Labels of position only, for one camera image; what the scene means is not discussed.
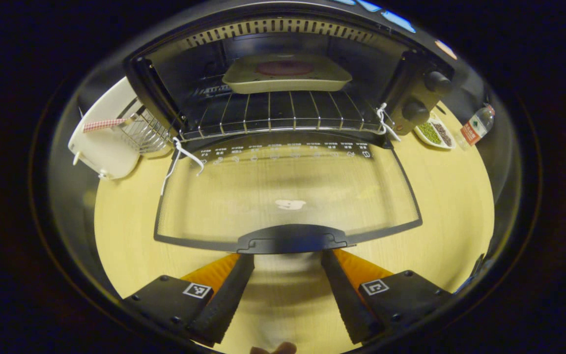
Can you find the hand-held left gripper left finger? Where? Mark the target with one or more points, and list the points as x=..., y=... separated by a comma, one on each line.
x=226, y=300

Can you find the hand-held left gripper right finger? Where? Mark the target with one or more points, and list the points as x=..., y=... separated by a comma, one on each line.
x=344, y=300

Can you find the black electric oven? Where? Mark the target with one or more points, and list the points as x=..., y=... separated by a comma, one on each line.
x=283, y=196

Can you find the pale square plate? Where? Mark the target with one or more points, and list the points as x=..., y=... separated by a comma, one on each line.
x=288, y=84

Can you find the white divided bean dish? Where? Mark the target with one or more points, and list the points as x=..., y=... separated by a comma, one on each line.
x=435, y=132

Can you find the white toaster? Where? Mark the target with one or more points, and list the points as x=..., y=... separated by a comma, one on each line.
x=103, y=150

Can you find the red checkered cloth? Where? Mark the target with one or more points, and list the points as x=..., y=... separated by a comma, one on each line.
x=103, y=124

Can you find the clear bottle with red label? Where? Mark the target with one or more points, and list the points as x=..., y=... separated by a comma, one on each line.
x=477, y=127

